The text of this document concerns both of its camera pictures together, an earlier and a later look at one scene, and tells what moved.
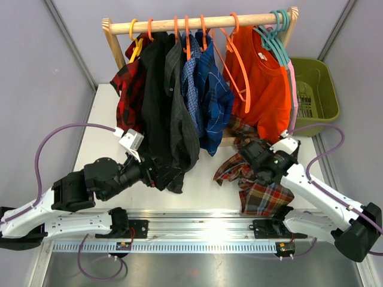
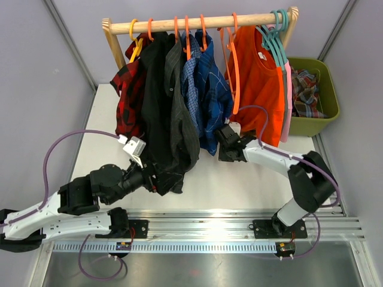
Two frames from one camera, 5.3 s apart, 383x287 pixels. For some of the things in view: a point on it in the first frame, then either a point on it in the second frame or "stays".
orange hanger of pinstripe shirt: x=176 y=28 stays
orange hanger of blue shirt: x=204 y=48 stays
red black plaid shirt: x=130 y=84 stays
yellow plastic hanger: x=137 y=49 stays
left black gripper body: x=150 y=178 → x=151 y=182
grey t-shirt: x=290 y=76 → x=283 y=104
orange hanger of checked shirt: x=188 y=49 stays
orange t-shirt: x=266 y=85 stays
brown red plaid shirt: x=258 y=197 → x=304 y=95
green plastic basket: x=318 y=101 stays
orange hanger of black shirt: x=151 y=37 stays
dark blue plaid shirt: x=217 y=95 stays
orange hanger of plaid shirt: x=230 y=37 → x=235 y=64
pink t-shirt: x=294 y=94 → x=288 y=104
